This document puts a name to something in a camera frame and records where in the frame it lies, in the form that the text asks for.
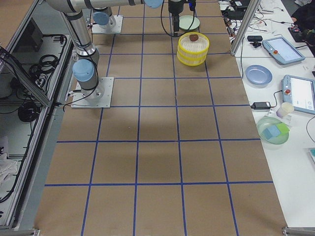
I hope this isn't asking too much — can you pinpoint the far blue teach pendant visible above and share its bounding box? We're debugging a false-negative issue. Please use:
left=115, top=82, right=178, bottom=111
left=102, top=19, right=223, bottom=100
left=262, top=37, right=305, bottom=64

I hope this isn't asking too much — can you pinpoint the yellow steamer with paper liner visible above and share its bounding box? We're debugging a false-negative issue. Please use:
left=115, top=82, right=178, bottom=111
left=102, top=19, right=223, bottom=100
left=177, top=53, right=206, bottom=66

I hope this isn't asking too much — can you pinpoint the white paper cup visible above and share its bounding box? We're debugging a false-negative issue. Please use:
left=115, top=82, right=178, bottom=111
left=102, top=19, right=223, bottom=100
left=276, top=102, right=294, bottom=118

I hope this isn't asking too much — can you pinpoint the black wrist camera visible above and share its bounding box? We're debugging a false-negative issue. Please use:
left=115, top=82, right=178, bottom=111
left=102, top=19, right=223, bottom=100
left=188, top=0, right=196, bottom=12

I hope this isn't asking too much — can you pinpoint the light green plate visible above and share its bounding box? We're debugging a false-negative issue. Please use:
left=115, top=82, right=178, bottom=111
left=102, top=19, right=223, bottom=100
left=179, top=15, right=200, bottom=30

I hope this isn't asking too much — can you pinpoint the blue plate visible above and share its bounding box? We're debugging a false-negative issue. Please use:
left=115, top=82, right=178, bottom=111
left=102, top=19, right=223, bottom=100
left=245, top=64, right=273, bottom=88

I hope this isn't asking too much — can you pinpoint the blue sponge block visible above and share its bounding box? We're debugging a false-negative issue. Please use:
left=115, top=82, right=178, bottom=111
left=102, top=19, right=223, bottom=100
left=262, top=125, right=280, bottom=140

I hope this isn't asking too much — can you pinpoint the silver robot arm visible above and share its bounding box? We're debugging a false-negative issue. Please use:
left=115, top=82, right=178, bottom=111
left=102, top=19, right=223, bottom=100
left=61, top=12, right=103, bottom=103
left=47, top=0, right=188, bottom=37

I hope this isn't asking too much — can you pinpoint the green sponge block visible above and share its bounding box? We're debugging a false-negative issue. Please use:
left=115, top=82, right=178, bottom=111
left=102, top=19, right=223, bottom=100
left=276, top=122, right=290, bottom=136

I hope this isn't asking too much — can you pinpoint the black power adapter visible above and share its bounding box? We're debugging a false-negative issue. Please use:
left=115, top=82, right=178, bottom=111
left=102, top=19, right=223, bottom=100
left=251, top=102, right=272, bottom=110

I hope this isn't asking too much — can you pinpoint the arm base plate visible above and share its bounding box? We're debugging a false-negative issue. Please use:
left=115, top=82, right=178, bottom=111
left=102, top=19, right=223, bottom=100
left=92, top=15, right=124, bottom=34
left=70, top=77, right=114, bottom=109

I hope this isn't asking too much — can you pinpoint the aluminium frame post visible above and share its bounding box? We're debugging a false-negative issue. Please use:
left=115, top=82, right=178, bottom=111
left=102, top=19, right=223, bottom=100
left=230, top=0, right=260, bottom=56

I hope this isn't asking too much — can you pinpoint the brown chocolate bun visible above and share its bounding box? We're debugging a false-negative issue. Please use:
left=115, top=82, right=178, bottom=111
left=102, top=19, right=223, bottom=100
left=189, top=34, right=199, bottom=42

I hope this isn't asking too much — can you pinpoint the clear green bowl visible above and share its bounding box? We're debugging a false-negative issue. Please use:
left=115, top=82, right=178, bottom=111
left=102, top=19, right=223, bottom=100
left=256, top=117, right=290, bottom=145

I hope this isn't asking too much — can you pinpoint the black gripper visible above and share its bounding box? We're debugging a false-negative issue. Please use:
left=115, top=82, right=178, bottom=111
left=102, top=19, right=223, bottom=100
left=168, top=0, right=184, bottom=37

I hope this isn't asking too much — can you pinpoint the blue teach pendant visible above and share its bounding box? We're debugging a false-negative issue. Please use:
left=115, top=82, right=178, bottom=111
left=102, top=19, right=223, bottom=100
left=282, top=75, right=315, bottom=115
left=262, top=37, right=305, bottom=64

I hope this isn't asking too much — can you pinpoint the yellow bamboo steamer basket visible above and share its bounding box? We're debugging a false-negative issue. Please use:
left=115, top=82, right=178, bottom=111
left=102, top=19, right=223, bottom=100
left=177, top=32, right=210, bottom=58

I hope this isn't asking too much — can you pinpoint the near blue teach pendant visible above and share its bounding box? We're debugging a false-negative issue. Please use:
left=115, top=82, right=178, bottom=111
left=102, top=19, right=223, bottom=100
left=282, top=75, right=315, bottom=115

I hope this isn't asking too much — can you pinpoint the black webcam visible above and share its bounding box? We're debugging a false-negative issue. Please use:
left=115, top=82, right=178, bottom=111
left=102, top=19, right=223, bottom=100
left=247, top=35, right=263, bottom=48

